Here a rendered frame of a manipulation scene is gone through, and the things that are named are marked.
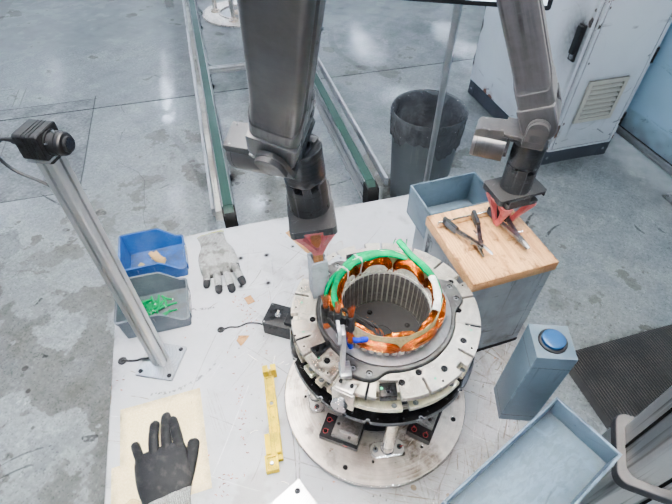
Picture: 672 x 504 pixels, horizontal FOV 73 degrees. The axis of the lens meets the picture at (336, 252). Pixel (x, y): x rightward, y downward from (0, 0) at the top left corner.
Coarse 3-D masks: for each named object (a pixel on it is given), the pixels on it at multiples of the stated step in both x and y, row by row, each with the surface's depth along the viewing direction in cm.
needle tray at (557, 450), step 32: (544, 416) 72; (576, 416) 68; (512, 448) 69; (544, 448) 69; (576, 448) 69; (608, 448) 66; (480, 480) 66; (512, 480) 66; (544, 480) 66; (576, 480) 66
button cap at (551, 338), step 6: (546, 330) 81; (552, 330) 81; (546, 336) 80; (552, 336) 80; (558, 336) 80; (564, 336) 80; (546, 342) 79; (552, 342) 79; (558, 342) 79; (564, 342) 79; (552, 348) 79; (558, 348) 79
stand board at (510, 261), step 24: (432, 216) 98; (456, 216) 98; (456, 240) 93; (504, 240) 93; (528, 240) 93; (456, 264) 90; (480, 264) 89; (504, 264) 89; (528, 264) 89; (552, 264) 89; (480, 288) 87
